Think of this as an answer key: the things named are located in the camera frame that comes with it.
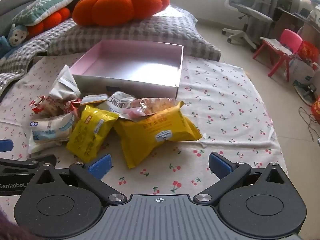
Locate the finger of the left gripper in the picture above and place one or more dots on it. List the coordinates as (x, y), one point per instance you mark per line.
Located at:
(6, 145)

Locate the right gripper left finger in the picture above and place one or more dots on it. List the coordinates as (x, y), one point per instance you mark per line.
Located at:
(88, 176)

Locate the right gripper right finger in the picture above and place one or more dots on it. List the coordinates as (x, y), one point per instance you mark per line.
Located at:
(230, 175)

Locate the clear white biscuit packet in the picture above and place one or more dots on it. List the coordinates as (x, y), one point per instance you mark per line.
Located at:
(49, 132)

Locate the small yellow snack packet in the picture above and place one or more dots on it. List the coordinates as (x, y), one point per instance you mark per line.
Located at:
(90, 132)

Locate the red white candy packet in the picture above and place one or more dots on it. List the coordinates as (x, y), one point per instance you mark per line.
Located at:
(46, 106)

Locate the large yellow snack packet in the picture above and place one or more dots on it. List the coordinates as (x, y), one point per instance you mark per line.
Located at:
(138, 139)

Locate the white grey nut packet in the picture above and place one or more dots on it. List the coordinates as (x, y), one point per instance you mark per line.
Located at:
(64, 87)

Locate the pink clear nougat packet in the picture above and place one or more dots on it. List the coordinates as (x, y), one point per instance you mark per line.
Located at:
(142, 108)

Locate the red chinese snack packet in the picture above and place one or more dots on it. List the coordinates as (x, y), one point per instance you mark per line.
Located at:
(72, 106)

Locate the white black text packet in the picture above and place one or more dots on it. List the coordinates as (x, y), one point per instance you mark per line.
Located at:
(116, 102)

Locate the cherry print tablecloth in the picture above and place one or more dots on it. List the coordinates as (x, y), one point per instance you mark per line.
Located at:
(220, 100)

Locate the blue monkey plush toy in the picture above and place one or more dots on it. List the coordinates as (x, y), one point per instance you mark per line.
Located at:
(14, 40)

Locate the pink cardboard box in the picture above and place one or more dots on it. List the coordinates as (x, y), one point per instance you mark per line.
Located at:
(143, 69)

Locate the white paper bag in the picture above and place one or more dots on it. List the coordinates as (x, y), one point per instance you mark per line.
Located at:
(299, 73)

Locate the dark grey sofa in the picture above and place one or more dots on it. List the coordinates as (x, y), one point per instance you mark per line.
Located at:
(9, 9)

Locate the green white leaf pillow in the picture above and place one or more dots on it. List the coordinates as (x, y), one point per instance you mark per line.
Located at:
(38, 11)

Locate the small orange plush cushion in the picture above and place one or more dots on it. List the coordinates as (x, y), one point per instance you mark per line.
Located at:
(48, 23)

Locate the red gift bag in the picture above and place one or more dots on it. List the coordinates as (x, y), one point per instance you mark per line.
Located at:
(308, 53)

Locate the pink red kids chair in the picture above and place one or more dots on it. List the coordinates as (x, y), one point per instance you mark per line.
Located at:
(282, 51)

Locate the grey checkered quilted cushion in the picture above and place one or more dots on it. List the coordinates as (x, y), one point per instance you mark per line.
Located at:
(172, 25)

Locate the wooden desk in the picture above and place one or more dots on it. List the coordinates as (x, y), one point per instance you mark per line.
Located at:
(304, 21)

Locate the orange pumpkin plush cushion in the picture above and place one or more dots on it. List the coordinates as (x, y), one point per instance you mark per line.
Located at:
(111, 13)

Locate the white grey office chair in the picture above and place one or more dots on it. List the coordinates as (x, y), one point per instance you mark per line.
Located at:
(246, 7)

